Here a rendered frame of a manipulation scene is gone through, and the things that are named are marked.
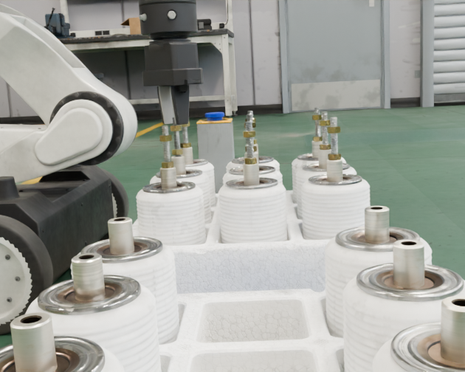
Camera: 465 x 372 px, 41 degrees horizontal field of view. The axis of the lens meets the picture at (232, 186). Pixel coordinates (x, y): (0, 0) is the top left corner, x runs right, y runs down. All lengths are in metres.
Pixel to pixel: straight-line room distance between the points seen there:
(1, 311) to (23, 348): 0.76
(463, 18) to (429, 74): 0.57
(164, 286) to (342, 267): 0.16
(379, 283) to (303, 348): 0.11
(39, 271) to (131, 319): 0.62
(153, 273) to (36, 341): 0.22
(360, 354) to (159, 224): 0.46
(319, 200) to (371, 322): 0.43
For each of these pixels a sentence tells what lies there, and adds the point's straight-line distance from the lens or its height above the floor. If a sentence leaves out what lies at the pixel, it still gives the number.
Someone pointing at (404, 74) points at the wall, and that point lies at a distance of 6.10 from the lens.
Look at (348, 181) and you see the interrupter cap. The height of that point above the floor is 0.25.
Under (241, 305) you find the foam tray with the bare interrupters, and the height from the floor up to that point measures 0.17.
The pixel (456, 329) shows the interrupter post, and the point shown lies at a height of 0.27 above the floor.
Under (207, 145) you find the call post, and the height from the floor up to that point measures 0.27.
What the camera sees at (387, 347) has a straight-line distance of 0.38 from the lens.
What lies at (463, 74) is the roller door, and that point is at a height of 0.28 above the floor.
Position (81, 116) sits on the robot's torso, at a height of 0.34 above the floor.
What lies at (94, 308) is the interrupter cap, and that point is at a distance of 0.45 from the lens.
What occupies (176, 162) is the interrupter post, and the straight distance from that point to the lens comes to 1.00.
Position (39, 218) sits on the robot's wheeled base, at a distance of 1.13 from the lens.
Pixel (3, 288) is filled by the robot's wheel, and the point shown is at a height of 0.08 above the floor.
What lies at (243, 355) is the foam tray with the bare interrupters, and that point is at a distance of 0.55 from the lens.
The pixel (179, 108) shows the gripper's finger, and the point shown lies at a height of 0.36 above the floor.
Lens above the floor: 0.41
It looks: 10 degrees down
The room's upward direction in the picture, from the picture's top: 3 degrees counter-clockwise
